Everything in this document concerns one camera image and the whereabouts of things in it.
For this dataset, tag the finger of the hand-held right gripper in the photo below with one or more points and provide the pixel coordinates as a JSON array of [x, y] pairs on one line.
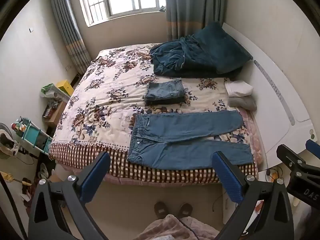
[[313, 148], [287, 155]]

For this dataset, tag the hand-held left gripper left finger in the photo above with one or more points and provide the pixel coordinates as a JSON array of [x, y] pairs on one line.
[[96, 175]]

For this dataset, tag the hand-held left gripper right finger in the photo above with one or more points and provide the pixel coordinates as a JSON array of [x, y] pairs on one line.
[[226, 177]]

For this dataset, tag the blue denim pants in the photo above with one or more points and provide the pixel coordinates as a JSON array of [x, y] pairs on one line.
[[175, 152], [165, 88]]

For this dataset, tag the folded dark pants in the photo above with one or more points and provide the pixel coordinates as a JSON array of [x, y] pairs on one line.
[[162, 102]]

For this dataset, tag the folded blue denim pants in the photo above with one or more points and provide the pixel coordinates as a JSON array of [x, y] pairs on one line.
[[165, 88]]

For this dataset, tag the brown slipper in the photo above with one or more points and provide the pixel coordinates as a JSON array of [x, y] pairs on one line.
[[186, 209], [161, 208]]

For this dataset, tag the pair of white slippers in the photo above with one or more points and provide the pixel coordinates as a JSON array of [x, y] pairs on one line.
[[45, 171]]

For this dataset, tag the white headboard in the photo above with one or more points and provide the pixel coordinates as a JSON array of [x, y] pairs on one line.
[[275, 100]]

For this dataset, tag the folded grey garment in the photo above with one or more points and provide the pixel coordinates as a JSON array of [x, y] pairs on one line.
[[242, 103]]

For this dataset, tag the floral quilt with checked border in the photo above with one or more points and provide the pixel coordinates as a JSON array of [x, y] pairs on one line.
[[105, 105]]

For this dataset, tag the wooden nightstand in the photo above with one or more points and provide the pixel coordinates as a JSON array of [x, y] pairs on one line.
[[56, 116]]

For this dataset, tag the teal storage rack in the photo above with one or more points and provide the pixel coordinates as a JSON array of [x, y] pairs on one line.
[[32, 137]]

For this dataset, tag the person's pink plush robe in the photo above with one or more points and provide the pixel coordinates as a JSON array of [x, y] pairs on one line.
[[165, 230]]

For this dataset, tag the folded white garment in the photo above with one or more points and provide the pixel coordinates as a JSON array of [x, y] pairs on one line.
[[238, 88]]

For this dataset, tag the white plastic bag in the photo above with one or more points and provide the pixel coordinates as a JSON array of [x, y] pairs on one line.
[[53, 95]]

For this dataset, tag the yellow box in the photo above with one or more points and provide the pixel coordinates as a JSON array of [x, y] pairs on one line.
[[65, 87]]

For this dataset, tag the green box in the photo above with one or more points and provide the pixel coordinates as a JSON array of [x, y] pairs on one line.
[[48, 88]]

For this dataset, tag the dark teal pillow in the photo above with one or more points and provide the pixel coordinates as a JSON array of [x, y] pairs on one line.
[[222, 47]]

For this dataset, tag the dark teal plush blanket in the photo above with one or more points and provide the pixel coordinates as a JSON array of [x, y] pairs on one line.
[[172, 60]]

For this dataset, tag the grey-blue striped curtain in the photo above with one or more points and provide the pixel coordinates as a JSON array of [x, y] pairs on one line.
[[67, 30], [192, 5]]

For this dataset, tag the wall outlet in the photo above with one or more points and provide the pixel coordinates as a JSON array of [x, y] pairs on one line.
[[69, 67]]

